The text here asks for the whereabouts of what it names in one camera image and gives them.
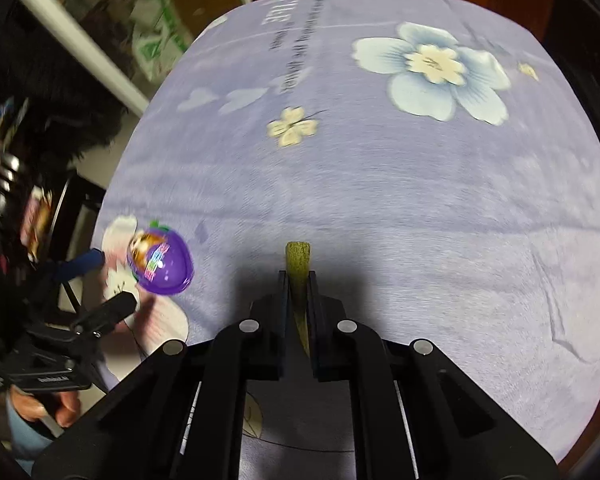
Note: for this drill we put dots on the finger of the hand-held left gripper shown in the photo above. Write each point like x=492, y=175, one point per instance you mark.
x=77, y=266
x=107, y=310

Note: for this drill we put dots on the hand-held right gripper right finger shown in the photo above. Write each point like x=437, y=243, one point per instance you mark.
x=325, y=335

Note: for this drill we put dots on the glass sliding door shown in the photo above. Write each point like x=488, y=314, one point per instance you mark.
x=105, y=25

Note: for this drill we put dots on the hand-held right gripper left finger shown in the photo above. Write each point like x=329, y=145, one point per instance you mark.
x=275, y=330

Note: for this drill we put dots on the purple floral tablecloth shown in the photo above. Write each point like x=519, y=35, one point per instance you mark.
x=380, y=185

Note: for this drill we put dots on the black wooden chair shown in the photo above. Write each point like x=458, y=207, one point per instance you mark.
x=77, y=210

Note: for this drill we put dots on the green banana peel piece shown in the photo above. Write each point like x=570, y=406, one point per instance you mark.
x=298, y=265

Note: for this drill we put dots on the person's left hand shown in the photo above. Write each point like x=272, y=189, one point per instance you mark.
x=40, y=405

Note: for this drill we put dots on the snack packets on chair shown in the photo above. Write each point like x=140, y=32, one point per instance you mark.
x=36, y=220

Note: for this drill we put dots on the purple plastic toy capsule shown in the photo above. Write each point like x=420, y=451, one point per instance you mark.
x=162, y=265

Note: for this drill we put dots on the green white sack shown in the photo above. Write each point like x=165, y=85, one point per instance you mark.
x=157, y=35

